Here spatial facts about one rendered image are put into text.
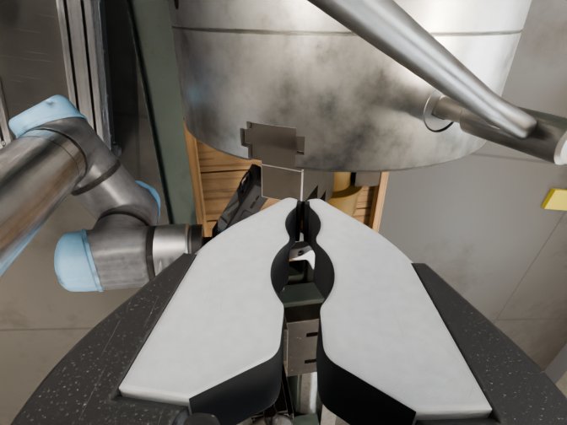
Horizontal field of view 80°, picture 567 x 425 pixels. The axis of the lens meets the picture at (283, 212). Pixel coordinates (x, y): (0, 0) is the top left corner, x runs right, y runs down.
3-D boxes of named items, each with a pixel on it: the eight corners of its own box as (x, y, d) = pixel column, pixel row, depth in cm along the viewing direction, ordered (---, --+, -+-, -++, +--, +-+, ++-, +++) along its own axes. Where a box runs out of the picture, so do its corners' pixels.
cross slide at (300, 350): (185, 320, 71) (183, 336, 67) (380, 295, 77) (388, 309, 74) (195, 373, 80) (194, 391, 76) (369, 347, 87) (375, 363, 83)
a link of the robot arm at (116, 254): (69, 215, 44) (40, 255, 36) (159, 210, 45) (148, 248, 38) (85, 264, 47) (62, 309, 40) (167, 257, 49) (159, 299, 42)
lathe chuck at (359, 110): (158, 21, 41) (209, 38, 16) (376, 21, 51) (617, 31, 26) (170, 98, 46) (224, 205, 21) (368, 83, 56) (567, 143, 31)
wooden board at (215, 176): (184, 113, 56) (182, 120, 53) (390, 105, 62) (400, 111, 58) (204, 258, 71) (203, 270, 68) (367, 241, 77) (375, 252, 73)
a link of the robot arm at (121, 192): (130, 151, 52) (110, 181, 42) (172, 207, 57) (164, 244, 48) (85, 174, 52) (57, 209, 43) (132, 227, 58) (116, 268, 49)
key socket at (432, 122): (440, 84, 26) (470, 92, 24) (418, 126, 27) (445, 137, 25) (412, 68, 24) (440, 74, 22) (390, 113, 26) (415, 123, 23)
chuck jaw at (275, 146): (299, 91, 35) (243, 120, 26) (347, 96, 33) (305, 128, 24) (296, 188, 41) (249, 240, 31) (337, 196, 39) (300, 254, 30)
